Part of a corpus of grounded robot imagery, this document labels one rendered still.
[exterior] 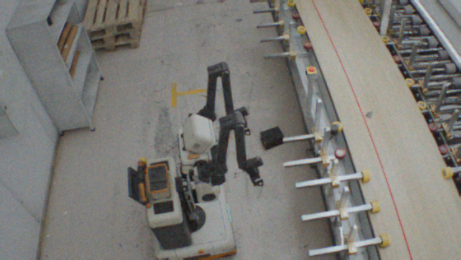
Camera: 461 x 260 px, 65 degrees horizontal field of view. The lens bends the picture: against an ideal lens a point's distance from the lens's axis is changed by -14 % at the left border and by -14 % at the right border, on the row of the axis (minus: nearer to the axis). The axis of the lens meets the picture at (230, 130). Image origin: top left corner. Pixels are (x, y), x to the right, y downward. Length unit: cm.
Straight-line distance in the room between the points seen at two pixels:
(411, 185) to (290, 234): 123
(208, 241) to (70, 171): 184
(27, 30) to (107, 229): 200
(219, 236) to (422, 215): 159
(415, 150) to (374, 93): 64
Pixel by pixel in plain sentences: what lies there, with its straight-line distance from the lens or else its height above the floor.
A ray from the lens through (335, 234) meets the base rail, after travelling 287.
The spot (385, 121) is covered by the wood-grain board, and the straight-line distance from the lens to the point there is 326.
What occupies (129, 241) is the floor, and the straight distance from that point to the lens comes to 379.
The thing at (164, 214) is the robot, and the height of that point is 81.
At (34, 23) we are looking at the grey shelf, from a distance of 387.
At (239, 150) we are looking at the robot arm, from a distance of 239.
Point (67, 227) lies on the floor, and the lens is 411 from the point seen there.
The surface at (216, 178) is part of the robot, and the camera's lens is 276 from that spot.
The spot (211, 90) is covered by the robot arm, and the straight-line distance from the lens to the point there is 260.
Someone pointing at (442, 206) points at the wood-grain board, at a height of 90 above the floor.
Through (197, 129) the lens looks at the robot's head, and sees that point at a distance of 250.
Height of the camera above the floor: 326
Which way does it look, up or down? 49 degrees down
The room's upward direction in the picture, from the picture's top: 8 degrees counter-clockwise
